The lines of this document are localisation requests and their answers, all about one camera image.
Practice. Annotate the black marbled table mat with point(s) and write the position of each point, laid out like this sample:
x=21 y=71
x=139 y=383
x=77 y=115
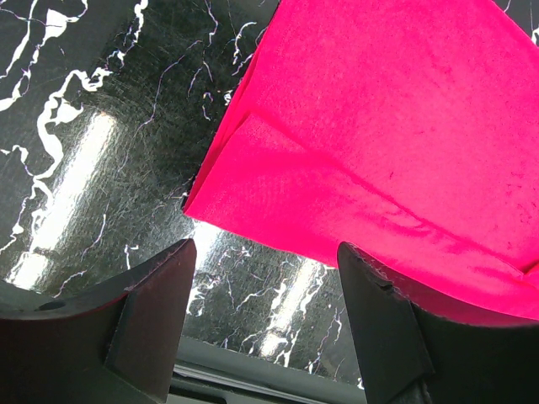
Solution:
x=108 y=110

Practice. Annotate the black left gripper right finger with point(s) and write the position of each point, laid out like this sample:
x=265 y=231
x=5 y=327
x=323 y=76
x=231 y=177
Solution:
x=416 y=345

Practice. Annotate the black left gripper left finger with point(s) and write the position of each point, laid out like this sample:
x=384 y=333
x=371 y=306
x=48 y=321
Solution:
x=115 y=342

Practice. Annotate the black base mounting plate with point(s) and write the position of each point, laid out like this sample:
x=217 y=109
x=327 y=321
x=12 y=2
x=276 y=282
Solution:
x=204 y=362

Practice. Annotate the magenta t shirt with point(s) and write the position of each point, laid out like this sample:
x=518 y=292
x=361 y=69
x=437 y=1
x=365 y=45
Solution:
x=407 y=128

